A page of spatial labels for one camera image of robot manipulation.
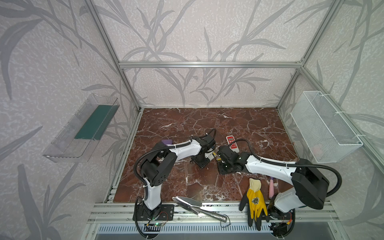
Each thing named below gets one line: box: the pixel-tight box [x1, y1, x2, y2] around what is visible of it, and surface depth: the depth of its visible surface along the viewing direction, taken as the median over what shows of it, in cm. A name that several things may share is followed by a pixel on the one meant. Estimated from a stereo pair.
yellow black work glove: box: [239, 178, 270, 231], surface depth 75 cm
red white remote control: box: [226, 135, 240, 153], surface depth 98 cm
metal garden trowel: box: [171, 196, 227, 222], surface depth 75 cm
